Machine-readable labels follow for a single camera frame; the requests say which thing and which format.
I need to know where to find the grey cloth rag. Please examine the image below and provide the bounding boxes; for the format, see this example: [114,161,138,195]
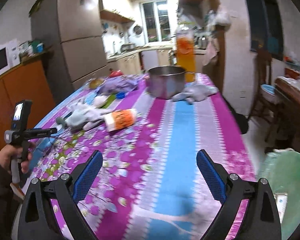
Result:
[172,83,219,105]

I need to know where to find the person's left forearm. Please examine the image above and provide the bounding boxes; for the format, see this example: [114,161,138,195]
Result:
[0,159,23,240]

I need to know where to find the red container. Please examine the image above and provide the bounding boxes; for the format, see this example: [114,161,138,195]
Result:
[283,54,300,78]

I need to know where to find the dark wooden chair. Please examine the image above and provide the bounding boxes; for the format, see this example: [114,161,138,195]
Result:
[252,52,278,141]

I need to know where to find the kitchen window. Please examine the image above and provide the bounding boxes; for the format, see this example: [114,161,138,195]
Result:
[139,1,172,42]

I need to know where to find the pink hanging towel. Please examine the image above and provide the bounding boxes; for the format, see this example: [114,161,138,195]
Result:
[202,39,220,66]

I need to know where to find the floral purple tablecloth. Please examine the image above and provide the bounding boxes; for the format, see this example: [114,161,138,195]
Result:
[31,72,257,240]

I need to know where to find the white crumpled wrapper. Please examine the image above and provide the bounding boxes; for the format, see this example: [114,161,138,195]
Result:
[93,95,108,107]

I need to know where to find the orange-label bottle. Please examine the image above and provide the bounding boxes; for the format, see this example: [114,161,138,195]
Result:
[103,109,138,132]

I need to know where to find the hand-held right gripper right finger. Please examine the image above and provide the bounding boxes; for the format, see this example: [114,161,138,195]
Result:
[196,149,282,240]

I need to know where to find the white glove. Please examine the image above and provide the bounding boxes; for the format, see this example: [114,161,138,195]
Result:
[65,103,111,131]

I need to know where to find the white microwave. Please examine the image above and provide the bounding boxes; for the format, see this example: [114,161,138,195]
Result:
[0,45,21,83]

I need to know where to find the orange wooden cabinet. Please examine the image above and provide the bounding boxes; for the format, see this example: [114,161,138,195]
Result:
[0,52,56,161]

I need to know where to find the kitchen base cabinets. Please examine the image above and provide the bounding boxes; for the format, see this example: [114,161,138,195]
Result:
[106,46,208,76]

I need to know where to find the dark window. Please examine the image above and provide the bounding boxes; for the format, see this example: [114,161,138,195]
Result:
[242,0,285,61]

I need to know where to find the metal pot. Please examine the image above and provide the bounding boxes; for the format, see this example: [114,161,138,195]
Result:
[145,65,188,99]

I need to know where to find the yellow brown pear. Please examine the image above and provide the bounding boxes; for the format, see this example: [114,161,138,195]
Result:
[89,78,104,89]

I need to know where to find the green trash bin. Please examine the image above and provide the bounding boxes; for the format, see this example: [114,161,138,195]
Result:
[257,148,300,240]

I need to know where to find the white hanging plastic bag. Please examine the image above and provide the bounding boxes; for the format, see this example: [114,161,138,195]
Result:
[212,9,231,26]

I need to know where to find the person's left hand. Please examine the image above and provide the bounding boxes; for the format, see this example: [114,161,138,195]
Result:
[0,142,37,174]

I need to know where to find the dark wooden table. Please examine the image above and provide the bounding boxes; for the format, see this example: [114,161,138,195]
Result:
[274,76,300,153]

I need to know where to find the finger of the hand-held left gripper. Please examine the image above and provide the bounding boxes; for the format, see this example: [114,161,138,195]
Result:
[25,127,58,139]

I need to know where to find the grey refrigerator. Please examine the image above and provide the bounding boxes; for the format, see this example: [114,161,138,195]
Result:
[31,0,109,93]

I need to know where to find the cream kitchen wall cabinet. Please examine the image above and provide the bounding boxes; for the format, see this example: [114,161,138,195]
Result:
[178,0,216,13]
[100,0,136,23]

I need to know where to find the white plastic sheet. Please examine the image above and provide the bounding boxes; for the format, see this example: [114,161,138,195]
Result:
[281,75,300,92]

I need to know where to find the purple white plastic bag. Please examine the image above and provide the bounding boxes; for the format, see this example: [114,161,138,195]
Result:
[99,76,140,95]

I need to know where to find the blue basin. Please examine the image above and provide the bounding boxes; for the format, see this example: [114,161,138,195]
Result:
[261,84,276,103]

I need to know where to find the orange juice bottle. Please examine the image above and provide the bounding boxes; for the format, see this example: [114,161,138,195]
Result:
[175,23,196,83]

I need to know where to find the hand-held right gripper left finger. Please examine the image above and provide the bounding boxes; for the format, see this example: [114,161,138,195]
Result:
[17,150,104,240]

